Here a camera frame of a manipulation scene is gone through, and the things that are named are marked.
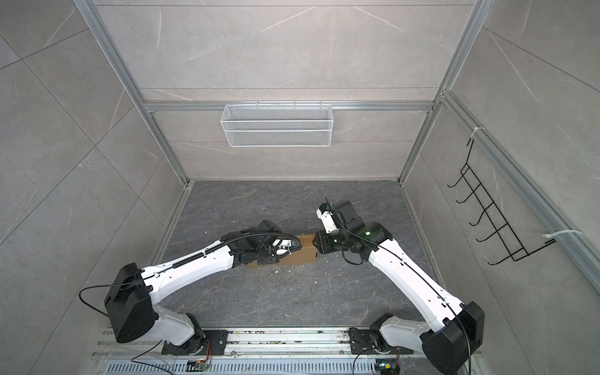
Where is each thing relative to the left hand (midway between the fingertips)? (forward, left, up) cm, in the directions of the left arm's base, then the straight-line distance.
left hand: (275, 239), depth 83 cm
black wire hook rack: (-12, -65, +19) cm, 69 cm away
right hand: (-4, -15, +6) cm, 17 cm away
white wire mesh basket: (+48, 0, +16) cm, 50 cm away
